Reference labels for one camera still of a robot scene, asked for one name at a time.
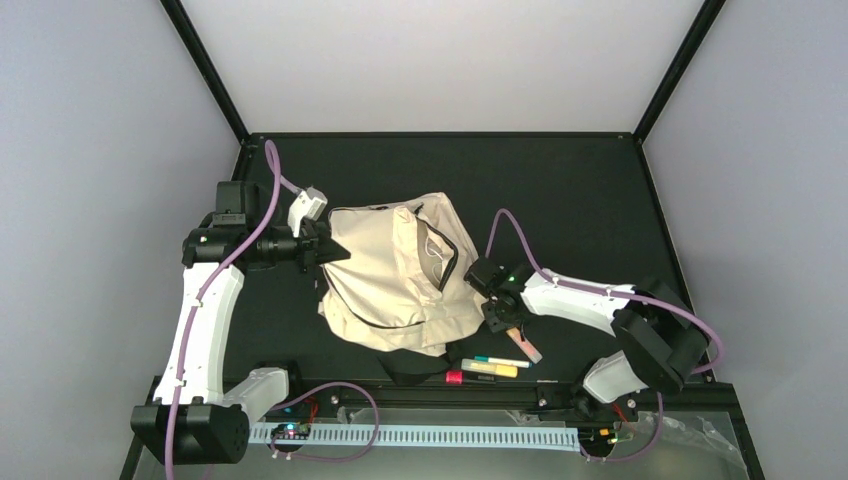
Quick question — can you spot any orange pastel highlighter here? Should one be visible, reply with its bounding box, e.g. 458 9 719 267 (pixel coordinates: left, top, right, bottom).
506 328 543 364

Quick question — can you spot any yellow highlighter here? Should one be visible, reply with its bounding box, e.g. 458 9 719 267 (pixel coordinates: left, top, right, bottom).
460 359 518 379

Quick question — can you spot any beige canvas backpack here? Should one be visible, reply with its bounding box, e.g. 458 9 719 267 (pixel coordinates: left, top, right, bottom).
318 192 484 386

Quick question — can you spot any pink black highlighter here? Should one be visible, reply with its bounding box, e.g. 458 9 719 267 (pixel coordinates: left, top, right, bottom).
445 370 497 385

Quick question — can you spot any white charger with cable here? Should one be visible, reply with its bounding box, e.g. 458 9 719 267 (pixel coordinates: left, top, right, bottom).
422 239 453 286

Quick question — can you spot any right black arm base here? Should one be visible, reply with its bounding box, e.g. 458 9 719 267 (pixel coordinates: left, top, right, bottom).
531 383 636 461

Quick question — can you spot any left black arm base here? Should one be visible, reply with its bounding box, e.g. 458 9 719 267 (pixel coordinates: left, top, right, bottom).
248 360 342 458

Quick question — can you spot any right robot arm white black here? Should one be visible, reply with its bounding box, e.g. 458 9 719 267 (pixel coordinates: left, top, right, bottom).
464 258 710 419

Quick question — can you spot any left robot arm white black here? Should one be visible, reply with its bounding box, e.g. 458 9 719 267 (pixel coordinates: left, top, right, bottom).
130 181 350 468

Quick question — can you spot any white teal marker pen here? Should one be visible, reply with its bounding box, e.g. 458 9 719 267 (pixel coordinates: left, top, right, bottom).
474 356 533 369

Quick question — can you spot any light blue slotted cable duct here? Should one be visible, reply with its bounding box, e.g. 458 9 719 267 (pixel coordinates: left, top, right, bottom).
248 422 580 452

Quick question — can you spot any black frame post left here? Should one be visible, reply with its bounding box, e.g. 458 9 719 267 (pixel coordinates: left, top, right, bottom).
160 0 250 144

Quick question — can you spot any black frame post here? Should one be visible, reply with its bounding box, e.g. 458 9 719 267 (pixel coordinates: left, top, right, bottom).
632 0 726 144
160 0 250 144

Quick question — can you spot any black frame post right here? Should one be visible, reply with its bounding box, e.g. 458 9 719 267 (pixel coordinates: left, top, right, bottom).
632 0 726 144

